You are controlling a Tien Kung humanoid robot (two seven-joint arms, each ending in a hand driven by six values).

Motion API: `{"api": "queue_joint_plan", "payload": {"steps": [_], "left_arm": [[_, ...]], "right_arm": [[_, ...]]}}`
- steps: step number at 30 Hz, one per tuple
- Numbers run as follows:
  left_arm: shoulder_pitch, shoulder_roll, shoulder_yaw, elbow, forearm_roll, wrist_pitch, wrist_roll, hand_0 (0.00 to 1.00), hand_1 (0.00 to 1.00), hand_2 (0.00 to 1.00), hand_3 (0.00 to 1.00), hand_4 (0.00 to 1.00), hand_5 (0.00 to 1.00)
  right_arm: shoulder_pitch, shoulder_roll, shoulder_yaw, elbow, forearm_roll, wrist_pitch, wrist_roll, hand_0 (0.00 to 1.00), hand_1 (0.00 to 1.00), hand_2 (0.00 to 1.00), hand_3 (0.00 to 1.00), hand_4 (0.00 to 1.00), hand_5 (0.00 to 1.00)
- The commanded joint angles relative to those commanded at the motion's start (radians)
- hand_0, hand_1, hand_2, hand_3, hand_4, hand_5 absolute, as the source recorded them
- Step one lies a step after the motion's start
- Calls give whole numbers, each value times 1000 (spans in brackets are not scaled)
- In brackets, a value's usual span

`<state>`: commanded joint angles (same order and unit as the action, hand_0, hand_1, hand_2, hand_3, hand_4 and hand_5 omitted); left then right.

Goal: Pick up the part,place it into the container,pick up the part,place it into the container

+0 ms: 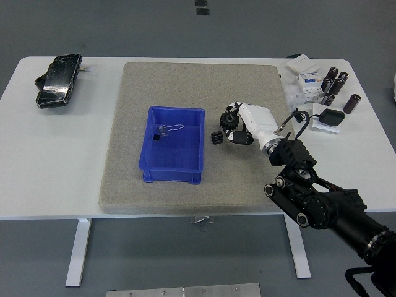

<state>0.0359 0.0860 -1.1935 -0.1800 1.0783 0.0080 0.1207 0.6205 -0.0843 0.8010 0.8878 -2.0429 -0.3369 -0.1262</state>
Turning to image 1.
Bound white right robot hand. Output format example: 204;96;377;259
224;101;280;149

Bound large black gear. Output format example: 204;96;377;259
220;111;239;131

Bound clear plastic bag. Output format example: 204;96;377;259
283;77;306;112

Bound white flat plate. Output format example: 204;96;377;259
311;103;341;134

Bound white circuit breaker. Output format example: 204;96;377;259
296;70;325;103

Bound grey-brown foam mat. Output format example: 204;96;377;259
98;61;311;215

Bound black power adapter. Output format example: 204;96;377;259
318;108;345;127

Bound blue plastic bin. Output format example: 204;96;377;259
137;106;206;184

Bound white table leg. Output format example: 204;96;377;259
283;215;312;279
65;218;92;287

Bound silver metal plate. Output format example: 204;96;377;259
106;282;262;297

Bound black wrapped device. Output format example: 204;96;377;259
34;53;84;110

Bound black adapter cable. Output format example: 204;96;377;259
291;107;322;123

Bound white switch panel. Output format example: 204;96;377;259
286;54;321;75

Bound metal table bracket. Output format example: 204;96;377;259
190;215;215;225

